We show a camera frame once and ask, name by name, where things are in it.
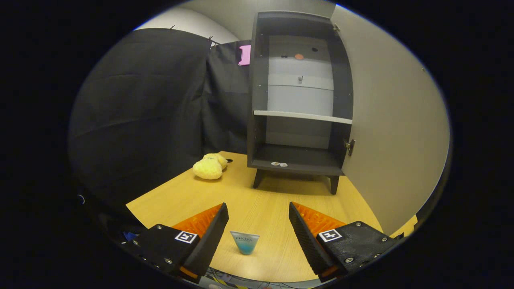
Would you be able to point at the blue and white tube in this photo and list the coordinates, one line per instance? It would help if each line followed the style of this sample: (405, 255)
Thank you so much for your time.
(245, 245)

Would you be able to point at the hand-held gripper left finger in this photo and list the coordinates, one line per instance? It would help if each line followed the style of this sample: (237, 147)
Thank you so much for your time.
(211, 237)

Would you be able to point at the black backdrop cloth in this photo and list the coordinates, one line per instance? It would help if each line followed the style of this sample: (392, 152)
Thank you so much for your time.
(140, 120)

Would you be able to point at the beige cabinet door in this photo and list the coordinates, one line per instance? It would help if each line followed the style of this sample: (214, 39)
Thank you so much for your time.
(393, 140)

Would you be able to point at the metal door hinge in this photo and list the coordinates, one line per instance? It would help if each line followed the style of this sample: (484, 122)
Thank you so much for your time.
(336, 28)
(350, 147)

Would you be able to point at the white cabinet shelf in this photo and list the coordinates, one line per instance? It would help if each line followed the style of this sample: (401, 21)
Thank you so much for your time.
(301, 116)

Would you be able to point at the yellow plush toy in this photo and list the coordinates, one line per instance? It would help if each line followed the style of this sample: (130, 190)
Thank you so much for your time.
(208, 168)

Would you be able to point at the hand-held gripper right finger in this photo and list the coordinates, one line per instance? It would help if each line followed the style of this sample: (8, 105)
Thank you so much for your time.
(306, 241)

